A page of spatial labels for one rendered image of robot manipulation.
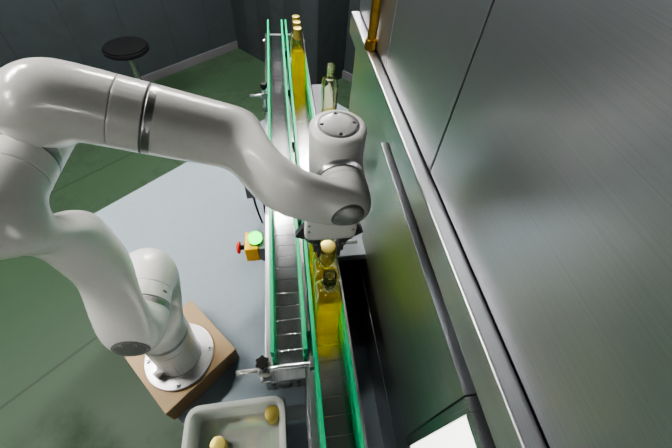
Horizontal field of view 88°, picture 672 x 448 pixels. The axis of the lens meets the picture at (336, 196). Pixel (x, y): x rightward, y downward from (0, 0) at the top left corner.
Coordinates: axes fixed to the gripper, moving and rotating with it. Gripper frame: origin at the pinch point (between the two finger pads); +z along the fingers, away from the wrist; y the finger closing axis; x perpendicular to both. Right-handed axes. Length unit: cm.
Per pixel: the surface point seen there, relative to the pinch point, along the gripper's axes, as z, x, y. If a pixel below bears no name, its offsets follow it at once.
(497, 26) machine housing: -48, 5, -15
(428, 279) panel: -15.7, 17.2, -12.5
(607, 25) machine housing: -53, 18, -15
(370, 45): -24.8, -37.9, -12.9
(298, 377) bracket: 27.8, 17.7, 7.6
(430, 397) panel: -3.1, 30.3, -12.2
